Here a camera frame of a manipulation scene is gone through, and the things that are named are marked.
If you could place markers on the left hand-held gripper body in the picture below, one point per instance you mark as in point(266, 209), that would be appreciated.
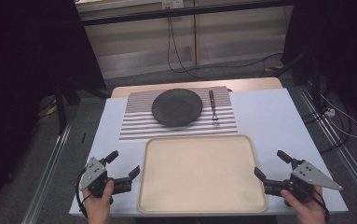
point(93, 174)

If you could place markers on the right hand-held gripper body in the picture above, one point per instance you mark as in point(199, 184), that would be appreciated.
point(309, 174)

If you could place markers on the person's left hand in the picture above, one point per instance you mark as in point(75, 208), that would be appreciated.
point(98, 208)

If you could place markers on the person's right hand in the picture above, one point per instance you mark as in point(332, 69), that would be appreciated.
point(308, 211)

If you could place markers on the white table board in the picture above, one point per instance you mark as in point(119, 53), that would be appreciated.
point(266, 124)

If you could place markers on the striped placemat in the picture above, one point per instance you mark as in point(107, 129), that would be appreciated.
point(135, 124)

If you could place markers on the beige rectangular tray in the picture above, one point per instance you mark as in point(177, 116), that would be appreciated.
point(201, 174)

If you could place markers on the white plug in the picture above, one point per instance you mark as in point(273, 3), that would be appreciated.
point(330, 112)

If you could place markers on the black metal stand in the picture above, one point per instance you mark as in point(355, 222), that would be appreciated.
point(62, 105)
point(313, 81)

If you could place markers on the black round plate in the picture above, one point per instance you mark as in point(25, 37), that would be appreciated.
point(177, 107)

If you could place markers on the wooden table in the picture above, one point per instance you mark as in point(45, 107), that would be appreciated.
point(250, 84)

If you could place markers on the black curtain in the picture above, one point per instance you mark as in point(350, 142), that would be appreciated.
point(20, 77)
point(334, 46)

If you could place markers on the black horizontal bar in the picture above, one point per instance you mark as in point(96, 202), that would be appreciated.
point(182, 12)

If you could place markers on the aluminium floor rail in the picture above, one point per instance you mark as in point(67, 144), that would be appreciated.
point(47, 174)
point(337, 146)

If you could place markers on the white wall socket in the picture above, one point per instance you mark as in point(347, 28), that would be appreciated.
point(173, 3)

